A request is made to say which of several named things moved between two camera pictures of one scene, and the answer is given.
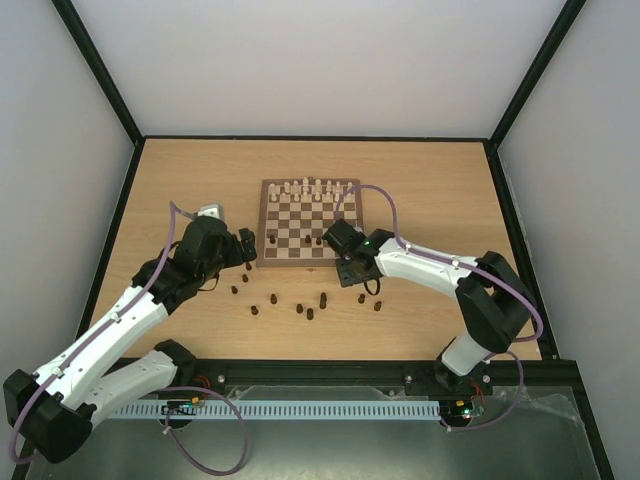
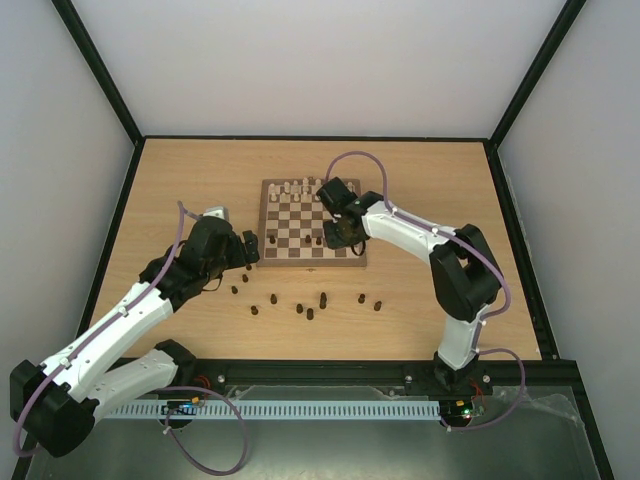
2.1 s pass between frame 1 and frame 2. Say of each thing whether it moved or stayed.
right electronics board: stayed
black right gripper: moved
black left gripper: stayed
